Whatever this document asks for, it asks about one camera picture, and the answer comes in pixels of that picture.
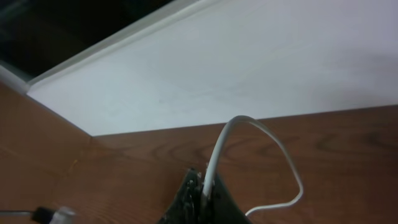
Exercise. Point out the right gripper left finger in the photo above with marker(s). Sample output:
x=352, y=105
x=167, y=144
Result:
x=185, y=207

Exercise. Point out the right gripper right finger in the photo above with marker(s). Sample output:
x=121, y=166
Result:
x=220, y=208

